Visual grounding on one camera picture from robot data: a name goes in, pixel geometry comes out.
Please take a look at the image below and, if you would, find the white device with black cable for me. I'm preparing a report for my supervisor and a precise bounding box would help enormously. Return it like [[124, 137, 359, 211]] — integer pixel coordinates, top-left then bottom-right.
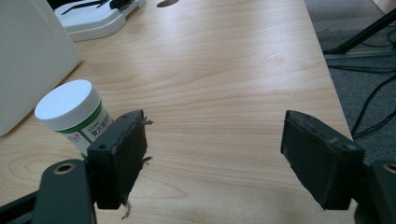
[[53, 0, 148, 43]]

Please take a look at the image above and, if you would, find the white medicine bottle green label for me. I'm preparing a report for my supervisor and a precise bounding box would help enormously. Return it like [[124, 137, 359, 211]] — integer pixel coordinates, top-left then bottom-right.
[[34, 78, 114, 160]]

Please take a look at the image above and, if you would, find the black cable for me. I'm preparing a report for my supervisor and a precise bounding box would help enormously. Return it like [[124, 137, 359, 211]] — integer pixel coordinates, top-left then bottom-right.
[[326, 63, 396, 75], [350, 74, 396, 139]]

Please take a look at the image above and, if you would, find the white box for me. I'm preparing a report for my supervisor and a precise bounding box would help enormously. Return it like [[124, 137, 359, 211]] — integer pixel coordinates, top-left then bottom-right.
[[0, 0, 83, 138]]

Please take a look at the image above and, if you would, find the black tool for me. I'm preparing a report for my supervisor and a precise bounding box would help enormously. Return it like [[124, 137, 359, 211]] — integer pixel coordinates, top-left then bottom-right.
[[47, 0, 138, 16]]

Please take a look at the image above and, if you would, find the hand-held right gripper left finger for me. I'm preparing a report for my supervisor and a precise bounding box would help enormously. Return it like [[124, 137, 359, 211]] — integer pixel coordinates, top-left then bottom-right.
[[86, 109, 154, 220]]

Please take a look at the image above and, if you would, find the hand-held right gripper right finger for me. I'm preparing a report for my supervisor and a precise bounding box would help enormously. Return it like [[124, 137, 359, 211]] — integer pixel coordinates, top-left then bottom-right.
[[280, 109, 366, 211]]

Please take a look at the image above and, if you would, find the black metal stand leg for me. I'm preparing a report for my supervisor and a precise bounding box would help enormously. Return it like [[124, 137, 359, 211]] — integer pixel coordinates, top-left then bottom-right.
[[323, 7, 396, 56]]

